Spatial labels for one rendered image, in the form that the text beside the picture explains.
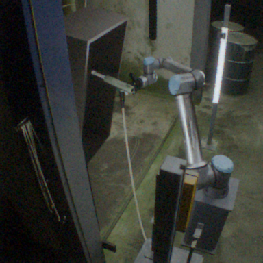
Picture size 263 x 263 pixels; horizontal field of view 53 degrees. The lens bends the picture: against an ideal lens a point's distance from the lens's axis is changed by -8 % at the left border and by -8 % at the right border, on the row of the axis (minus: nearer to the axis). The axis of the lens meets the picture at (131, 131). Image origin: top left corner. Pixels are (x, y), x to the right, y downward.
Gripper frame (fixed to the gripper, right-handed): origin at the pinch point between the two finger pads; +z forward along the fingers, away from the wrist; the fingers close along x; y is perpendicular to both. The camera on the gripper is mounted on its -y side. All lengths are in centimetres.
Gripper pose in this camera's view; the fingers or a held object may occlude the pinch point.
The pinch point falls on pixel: (120, 89)
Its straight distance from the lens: 212.0
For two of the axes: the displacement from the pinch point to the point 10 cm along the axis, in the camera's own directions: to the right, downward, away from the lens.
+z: -7.2, 4.3, -5.5
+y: 0.3, 8.1, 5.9
